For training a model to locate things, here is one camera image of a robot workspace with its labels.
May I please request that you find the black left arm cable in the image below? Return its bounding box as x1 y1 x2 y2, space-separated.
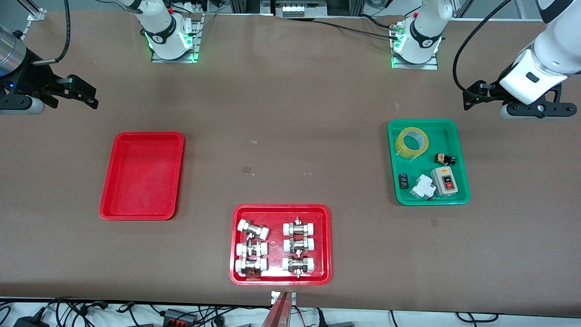
453 0 513 94

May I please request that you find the red metal bar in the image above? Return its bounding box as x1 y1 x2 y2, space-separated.
261 292 292 327

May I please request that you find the black braided cable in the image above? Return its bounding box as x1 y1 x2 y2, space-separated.
290 16 396 40

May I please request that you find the green plastic tray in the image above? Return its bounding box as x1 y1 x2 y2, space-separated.
387 119 471 206

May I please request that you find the white circuit breaker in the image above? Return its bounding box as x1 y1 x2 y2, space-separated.
410 174 437 200

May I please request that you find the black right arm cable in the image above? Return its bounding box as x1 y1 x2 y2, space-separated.
33 0 72 65

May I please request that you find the red plastic tray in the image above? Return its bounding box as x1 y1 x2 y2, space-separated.
230 203 332 286
99 131 185 221

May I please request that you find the silver aluminium profile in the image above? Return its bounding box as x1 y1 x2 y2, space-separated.
18 0 47 22

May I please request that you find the white-capped metal pipe fitting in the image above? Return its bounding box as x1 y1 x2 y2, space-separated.
236 241 269 258
235 258 269 278
283 217 316 237
283 237 315 254
237 219 270 241
281 257 316 278

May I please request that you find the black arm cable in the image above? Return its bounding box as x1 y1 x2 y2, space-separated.
453 0 513 94
33 0 72 65

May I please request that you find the yellow tape roll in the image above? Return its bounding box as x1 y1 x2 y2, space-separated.
394 127 430 159

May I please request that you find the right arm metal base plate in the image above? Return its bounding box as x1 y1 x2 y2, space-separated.
151 14 203 64

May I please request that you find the grey on-off switch box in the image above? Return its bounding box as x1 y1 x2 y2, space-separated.
430 166 459 196

